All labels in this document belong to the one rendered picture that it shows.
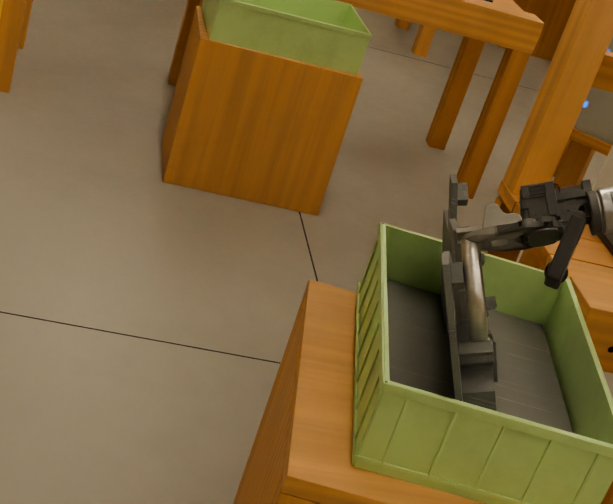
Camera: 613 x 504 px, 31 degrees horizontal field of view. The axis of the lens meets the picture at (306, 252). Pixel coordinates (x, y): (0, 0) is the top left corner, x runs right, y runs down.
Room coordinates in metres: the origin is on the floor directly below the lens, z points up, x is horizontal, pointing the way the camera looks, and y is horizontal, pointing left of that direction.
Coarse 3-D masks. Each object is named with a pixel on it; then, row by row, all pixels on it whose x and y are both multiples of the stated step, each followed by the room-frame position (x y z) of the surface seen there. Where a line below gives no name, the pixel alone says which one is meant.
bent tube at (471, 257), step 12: (468, 228) 1.64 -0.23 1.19; (480, 228) 1.64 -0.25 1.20; (468, 240) 1.64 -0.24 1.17; (468, 252) 1.63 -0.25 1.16; (468, 264) 1.62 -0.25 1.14; (480, 264) 1.62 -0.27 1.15; (468, 276) 1.61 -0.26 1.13; (480, 276) 1.61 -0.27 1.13; (468, 288) 1.60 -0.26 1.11; (480, 288) 1.60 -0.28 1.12; (468, 300) 1.59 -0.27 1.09; (480, 300) 1.59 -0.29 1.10; (468, 312) 1.59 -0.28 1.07; (480, 312) 1.59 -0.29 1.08; (480, 324) 1.59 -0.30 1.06; (480, 336) 1.60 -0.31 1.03
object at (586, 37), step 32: (576, 0) 2.84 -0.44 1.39; (608, 0) 2.77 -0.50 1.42; (576, 32) 2.77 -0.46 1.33; (608, 32) 2.78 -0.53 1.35; (576, 64) 2.76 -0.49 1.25; (544, 96) 2.80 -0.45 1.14; (576, 96) 2.77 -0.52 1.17; (544, 128) 2.76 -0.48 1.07; (512, 160) 2.83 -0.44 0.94; (544, 160) 2.77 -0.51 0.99; (512, 192) 2.76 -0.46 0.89
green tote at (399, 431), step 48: (384, 240) 2.02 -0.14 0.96; (432, 240) 2.11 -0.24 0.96; (384, 288) 1.81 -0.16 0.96; (432, 288) 2.11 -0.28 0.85; (528, 288) 2.12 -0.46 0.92; (384, 336) 1.64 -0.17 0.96; (576, 336) 1.93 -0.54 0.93; (384, 384) 1.50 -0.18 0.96; (576, 384) 1.83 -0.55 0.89; (384, 432) 1.50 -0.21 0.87; (432, 432) 1.51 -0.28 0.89; (480, 432) 1.51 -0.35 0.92; (528, 432) 1.52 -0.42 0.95; (576, 432) 1.73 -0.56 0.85; (432, 480) 1.51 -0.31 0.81; (480, 480) 1.51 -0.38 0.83; (528, 480) 1.52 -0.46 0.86; (576, 480) 1.53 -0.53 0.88
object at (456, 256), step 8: (456, 224) 1.77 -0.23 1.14; (456, 240) 1.75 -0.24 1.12; (456, 248) 1.75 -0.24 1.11; (456, 256) 1.75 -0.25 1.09; (456, 296) 1.78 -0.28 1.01; (464, 296) 1.75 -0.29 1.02; (456, 304) 1.79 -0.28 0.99; (464, 304) 1.75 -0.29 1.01; (456, 312) 1.79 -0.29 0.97; (464, 312) 1.76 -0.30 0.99; (456, 320) 1.80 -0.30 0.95; (464, 320) 1.76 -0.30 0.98; (488, 328) 1.86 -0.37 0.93; (496, 360) 1.81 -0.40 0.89; (496, 368) 1.81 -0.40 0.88; (496, 376) 1.82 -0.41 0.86
